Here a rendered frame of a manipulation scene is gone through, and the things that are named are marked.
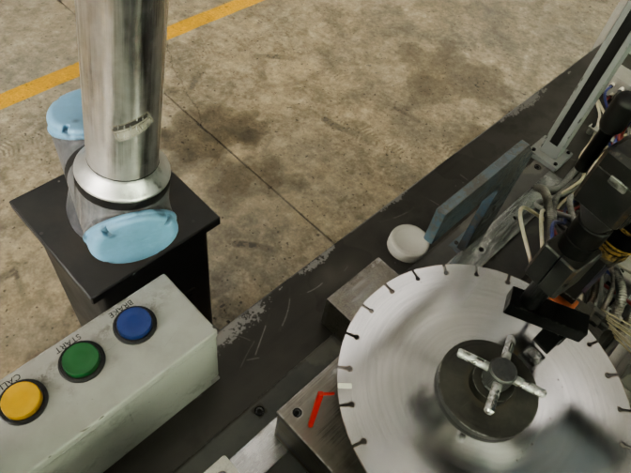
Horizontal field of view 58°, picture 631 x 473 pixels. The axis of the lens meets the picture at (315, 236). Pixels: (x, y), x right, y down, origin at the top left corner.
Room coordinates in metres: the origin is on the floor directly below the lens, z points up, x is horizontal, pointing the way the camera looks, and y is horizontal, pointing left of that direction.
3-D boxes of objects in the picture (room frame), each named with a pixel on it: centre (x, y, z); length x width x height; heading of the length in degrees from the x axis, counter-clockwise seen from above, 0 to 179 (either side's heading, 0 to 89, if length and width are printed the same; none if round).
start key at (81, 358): (0.23, 0.23, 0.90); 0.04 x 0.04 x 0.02
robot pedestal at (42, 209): (0.56, 0.34, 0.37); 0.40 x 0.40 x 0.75; 53
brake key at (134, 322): (0.29, 0.19, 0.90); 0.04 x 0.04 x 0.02
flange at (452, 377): (0.27, -0.22, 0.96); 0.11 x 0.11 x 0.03
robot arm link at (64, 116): (0.56, 0.34, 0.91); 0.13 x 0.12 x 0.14; 35
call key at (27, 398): (0.18, 0.28, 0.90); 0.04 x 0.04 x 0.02
